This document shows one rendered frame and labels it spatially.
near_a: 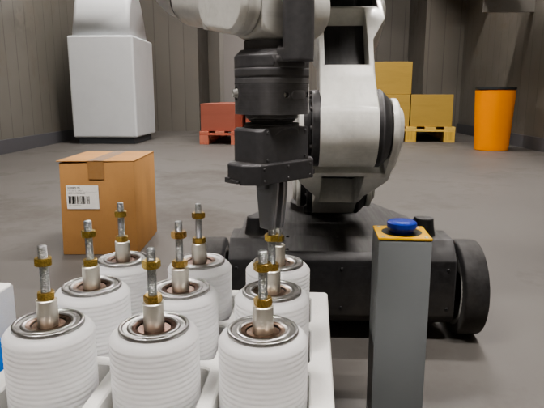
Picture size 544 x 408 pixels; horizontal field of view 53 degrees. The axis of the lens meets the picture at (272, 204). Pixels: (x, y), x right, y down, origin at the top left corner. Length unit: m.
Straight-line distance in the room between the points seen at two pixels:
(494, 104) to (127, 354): 4.86
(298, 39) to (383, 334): 0.41
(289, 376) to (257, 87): 0.31
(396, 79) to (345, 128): 5.12
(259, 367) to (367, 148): 0.53
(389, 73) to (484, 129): 1.32
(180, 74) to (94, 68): 2.13
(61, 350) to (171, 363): 0.12
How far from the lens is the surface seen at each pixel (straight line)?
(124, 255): 0.84
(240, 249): 1.10
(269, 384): 0.56
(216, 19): 0.65
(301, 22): 0.60
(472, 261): 1.15
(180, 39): 7.82
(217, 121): 5.63
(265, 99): 0.61
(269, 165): 0.62
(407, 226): 0.74
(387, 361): 0.79
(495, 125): 5.27
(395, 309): 0.76
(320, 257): 1.09
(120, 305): 0.73
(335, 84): 1.01
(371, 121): 0.96
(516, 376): 1.11
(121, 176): 1.73
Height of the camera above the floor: 0.50
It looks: 11 degrees down
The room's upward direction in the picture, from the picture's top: straight up
